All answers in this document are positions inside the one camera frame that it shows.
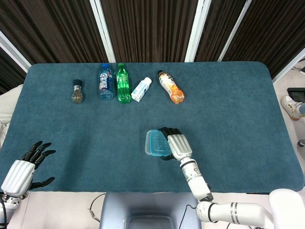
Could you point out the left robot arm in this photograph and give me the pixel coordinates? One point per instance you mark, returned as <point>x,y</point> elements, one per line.
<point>9,202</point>

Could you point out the glass spice jar black cap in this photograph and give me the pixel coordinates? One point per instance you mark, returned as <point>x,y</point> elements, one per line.
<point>77,96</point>

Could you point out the brown folding partition screen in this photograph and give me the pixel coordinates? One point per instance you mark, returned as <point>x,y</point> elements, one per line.
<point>147,28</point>

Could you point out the black tablet device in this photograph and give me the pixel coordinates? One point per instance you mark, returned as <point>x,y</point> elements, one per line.
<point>297,94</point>

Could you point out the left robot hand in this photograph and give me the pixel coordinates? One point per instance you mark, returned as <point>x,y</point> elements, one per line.
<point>17,174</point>

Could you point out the blue drink bottle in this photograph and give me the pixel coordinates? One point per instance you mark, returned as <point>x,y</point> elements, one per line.
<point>106,83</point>

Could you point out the white milk carton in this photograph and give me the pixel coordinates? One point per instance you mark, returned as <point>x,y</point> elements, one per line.
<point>140,90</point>

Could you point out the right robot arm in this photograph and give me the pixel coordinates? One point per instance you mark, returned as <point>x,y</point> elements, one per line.
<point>195,176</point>

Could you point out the grey-blue robot torso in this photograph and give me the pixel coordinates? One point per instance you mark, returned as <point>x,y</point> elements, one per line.
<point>143,207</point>

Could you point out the white fabric bundle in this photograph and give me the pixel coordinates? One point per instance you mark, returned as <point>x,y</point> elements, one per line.
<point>9,102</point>

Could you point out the teal container lid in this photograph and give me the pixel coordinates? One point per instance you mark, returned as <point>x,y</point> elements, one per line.
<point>156,143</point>

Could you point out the teal table cloth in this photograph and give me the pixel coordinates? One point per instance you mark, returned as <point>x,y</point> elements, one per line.
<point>95,131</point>

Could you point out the green plastic bottle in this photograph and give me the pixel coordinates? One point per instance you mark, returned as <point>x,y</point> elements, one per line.
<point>122,86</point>

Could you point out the white sneaker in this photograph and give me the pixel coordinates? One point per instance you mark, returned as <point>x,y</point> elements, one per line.
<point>289,105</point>

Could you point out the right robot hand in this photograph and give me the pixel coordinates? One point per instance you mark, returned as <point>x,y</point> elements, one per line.
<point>179,145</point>

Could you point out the clear plastic container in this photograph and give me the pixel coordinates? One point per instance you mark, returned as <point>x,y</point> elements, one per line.
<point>147,143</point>

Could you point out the orange drink bottle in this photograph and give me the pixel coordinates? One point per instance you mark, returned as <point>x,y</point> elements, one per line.
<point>171,88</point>

